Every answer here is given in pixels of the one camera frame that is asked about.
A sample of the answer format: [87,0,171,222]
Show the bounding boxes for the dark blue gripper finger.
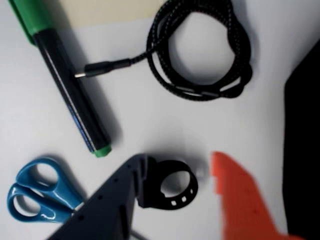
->
[46,153,151,240]

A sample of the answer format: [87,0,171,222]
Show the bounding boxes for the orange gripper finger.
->
[211,150,311,240]

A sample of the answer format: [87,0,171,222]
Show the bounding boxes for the black braided USB cable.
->
[74,0,254,101]

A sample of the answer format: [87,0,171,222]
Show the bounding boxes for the black fabric bag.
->
[283,38,320,238]

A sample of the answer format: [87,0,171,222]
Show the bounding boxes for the green black marker pen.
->
[8,0,113,159]

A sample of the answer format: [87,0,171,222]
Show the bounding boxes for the beige masking tape strip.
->
[58,0,174,29]

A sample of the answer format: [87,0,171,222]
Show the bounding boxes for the blue handled scissors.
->
[6,156,145,240]

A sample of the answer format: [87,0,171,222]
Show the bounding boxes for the black ring strap device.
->
[136,159,200,211]

